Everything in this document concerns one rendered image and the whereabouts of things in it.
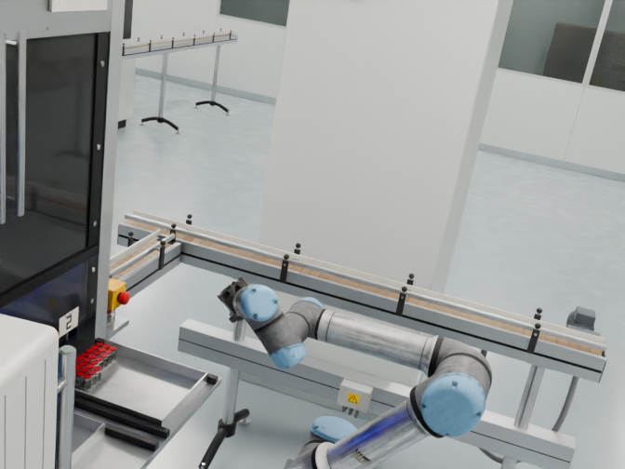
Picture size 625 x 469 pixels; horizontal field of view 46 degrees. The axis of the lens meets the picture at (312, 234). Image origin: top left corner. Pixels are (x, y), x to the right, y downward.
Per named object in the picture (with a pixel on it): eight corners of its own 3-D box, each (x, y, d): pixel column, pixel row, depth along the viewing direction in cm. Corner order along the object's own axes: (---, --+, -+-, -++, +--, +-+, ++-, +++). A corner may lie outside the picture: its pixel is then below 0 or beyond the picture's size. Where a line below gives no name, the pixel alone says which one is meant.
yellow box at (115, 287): (92, 305, 227) (93, 284, 225) (105, 296, 234) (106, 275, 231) (113, 312, 225) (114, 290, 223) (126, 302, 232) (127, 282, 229)
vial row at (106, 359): (73, 389, 199) (73, 374, 197) (111, 359, 215) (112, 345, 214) (80, 391, 199) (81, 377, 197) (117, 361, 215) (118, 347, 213)
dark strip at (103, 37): (83, 315, 213) (96, 33, 184) (92, 309, 217) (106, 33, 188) (86, 316, 212) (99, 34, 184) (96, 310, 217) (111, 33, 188)
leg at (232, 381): (211, 436, 317) (232, 275, 290) (220, 425, 325) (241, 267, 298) (231, 443, 315) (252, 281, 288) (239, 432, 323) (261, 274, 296)
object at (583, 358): (114, 246, 299) (116, 209, 294) (135, 234, 313) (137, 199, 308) (599, 385, 253) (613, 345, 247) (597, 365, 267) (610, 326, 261)
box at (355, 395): (337, 404, 287) (340, 384, 284) (339, 397, 292) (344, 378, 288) (365, 413, 284) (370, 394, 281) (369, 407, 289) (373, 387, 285)
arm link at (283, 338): (319, 342, 167) (294, 301, 166) (300, 364, 157) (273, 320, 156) (293, 355, 170) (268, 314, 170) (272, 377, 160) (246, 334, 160)
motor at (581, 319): (560, 359, 269) (570, 327, 264) (561, 327, 295) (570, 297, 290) (593, 368, 266) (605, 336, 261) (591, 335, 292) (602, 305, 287)
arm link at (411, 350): (503, 340, 162) (299, 284, 177) (497, 361, 152) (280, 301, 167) (493, 384, 166) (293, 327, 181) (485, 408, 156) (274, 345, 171)
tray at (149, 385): (48, 391, 197) (48, 380, 196) (104, 348, 220) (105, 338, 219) (161, 432, 188) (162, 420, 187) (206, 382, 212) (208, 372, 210)
